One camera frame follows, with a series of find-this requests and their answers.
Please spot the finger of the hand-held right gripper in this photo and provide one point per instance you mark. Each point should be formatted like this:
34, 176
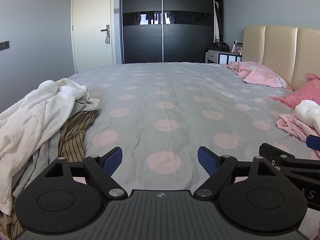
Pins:
270, 151
313, 142

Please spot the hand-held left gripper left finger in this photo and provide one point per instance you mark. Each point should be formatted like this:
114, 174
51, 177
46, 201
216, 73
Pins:
113, 161

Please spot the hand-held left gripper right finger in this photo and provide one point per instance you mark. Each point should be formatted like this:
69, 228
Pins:
207, 162

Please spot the white crinkled cotton garment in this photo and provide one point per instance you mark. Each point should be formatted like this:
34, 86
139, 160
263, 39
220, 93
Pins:
27, 130

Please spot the hanging clothes in wardrobe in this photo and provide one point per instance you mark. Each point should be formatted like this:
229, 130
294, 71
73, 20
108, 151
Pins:
218, 12

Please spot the folded pink cloth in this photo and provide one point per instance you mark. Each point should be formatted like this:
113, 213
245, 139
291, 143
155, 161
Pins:
292, 127

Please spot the folded white cloth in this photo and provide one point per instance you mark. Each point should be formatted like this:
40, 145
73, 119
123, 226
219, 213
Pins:
308, 112

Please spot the dark pink pillow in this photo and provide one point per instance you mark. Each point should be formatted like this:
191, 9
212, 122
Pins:
302, 92

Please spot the grey garment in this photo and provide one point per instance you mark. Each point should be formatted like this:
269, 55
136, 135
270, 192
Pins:
42, 160

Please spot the pink blanket near headboard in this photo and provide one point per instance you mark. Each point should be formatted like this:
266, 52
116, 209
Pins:
270, 77

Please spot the pink printed cloth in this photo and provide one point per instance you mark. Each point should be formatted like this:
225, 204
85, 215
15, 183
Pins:
238, 67

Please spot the beige padded headboard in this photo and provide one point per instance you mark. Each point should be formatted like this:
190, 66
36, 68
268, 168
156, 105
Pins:
280, 52

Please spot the white and black nightstand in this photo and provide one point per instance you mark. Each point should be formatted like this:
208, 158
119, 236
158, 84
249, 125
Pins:
220, 57

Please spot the black bag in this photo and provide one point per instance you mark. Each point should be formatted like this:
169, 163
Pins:
220, 47

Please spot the black sliding-door wardrobe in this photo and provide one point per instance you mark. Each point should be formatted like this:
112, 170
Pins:
175, 40

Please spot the cream room door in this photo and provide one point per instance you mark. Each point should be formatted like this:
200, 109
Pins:
90, 30

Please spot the picture frame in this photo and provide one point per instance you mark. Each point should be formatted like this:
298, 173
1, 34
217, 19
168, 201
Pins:
237, 49

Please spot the dark wall light switch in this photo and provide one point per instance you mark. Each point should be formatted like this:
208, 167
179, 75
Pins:
4, 45

